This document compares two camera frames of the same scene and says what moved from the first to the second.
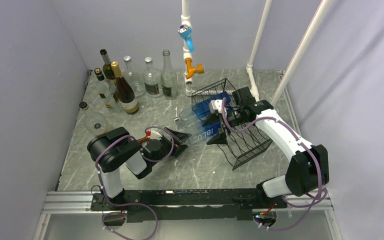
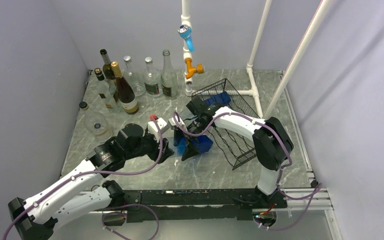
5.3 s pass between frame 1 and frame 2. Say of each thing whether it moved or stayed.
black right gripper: moved
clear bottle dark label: stayed
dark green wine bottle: stayed
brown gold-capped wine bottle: stayed
